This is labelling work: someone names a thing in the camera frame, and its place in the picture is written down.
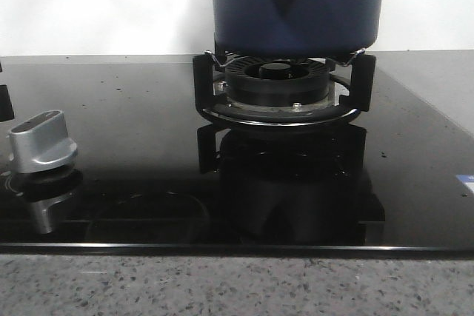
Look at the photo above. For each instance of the black round gas burner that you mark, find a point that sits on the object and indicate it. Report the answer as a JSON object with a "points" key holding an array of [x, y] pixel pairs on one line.
{"points": [[280, 83]]}

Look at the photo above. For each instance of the blue white stove label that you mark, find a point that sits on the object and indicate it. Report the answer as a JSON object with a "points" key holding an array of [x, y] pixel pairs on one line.
{"points": [[468, 181]]}

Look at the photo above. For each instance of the black pot support grate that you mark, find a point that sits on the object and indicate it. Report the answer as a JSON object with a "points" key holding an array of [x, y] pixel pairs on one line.
{"points": [[350, 90]]}

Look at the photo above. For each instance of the dark blue cooking pot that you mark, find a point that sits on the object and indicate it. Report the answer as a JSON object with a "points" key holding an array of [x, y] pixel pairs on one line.
{"points": [[295, 28]]}

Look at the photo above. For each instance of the black left burner grate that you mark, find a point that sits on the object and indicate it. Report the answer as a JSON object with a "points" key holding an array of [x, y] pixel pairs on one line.
{"points": [[6, 107]]}

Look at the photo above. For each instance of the silver stove control knob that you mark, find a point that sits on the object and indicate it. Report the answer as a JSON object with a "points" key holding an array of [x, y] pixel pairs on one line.
{"points": [[41, 143]]}

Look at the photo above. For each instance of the black glass gas stove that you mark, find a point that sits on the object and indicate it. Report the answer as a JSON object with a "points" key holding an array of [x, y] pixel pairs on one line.
{"points": [[152, 177]]}

